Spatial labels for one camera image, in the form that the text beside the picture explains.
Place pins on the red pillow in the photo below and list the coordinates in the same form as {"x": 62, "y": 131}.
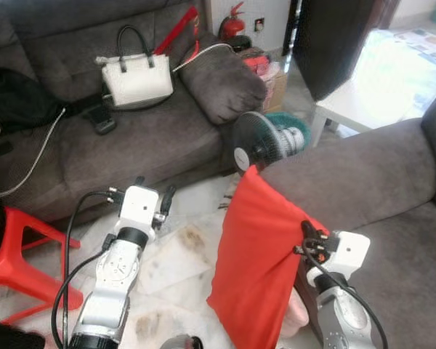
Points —
{"x": 258, "y": 254}

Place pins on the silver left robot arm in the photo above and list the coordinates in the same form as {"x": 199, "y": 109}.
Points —
{"x": 112, "y": 283}

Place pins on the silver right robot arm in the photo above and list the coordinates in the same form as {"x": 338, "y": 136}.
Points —
{"x": 345, "y": 320}

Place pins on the long grey fabric sofa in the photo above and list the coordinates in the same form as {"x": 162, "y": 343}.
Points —
{"x": 131, "y": 145}

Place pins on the green floor fan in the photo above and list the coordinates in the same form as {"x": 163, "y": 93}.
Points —
{"x": 251, "y": 142}

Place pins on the printed floor mat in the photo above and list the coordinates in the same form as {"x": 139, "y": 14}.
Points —
{"x": 425, "y": 45}

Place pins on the black handheld device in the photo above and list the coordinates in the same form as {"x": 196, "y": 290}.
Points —
{"x": 102, "y": 120}

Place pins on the grey robot leg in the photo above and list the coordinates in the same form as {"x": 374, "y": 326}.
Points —
{"x": 182, "y": 343}

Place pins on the brown cardboard box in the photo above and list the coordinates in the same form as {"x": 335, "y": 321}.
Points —
{"x": 276, "y": 91}

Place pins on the red plastic stool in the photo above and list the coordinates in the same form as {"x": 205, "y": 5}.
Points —
{"x": 11, "y": 265}

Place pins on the white low table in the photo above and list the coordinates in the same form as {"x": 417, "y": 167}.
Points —
{"x": 378, "y": 87}

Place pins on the red packaged item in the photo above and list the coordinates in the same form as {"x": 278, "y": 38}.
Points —
{"x": 258, "y": 64}

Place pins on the black round object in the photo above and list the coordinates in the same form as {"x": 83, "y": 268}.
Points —
{"x": 240, "y": 43}

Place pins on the red fire extinguisher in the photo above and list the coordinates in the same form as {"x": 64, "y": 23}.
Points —
{"x": 232, "y": 27}

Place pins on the dark wooden door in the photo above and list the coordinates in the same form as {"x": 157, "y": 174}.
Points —
{"x": 334, "y": 43}

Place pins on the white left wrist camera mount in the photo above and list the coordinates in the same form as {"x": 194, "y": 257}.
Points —
{"x": 139, "y": 207}

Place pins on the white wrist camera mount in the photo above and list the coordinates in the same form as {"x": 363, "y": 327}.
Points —
{"x": 349, "y": 251}
{"x": 139, "y": 207}

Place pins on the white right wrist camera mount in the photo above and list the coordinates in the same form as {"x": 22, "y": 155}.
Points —
{"x": 349, "y": 251}

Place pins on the black wall socket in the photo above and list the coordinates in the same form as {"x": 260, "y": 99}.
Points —
{"x": 259, "y": 24}

